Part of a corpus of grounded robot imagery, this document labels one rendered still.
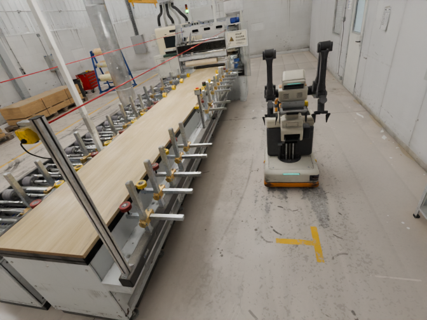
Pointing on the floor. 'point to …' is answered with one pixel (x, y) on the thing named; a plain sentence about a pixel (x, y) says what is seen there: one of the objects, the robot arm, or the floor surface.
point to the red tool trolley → (88, 80)
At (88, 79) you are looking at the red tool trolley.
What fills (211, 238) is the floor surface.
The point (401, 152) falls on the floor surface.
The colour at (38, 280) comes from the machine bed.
